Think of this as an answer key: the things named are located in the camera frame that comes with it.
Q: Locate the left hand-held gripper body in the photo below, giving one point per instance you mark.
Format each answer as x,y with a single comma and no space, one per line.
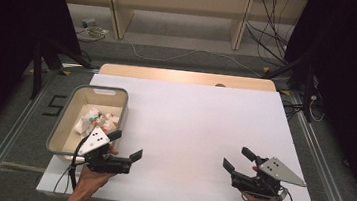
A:
95,140

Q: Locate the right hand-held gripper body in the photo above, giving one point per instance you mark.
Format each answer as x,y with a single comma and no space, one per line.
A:
272,177

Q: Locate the white printed cloth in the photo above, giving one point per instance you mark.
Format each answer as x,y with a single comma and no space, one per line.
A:
92,120

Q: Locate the beige plastic basket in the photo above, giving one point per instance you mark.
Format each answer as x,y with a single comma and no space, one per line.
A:
62,135

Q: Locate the person's left hand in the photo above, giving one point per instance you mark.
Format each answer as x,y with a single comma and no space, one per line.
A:
92,180

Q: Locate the white table cover board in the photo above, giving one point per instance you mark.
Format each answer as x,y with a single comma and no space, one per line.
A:
190,125

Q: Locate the light wooden table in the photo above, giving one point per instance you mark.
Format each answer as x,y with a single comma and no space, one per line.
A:
169,75

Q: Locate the black metal stand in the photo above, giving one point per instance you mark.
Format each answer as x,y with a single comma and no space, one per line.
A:
41,66
307,87

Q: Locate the grey power adapter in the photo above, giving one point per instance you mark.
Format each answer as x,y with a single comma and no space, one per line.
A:
88,23

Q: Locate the light wooden shelf unit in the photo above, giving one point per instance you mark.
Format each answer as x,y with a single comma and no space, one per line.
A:
121,14

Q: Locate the aluminium floor rail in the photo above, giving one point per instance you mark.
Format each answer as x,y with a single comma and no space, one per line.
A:
4,146
326,169

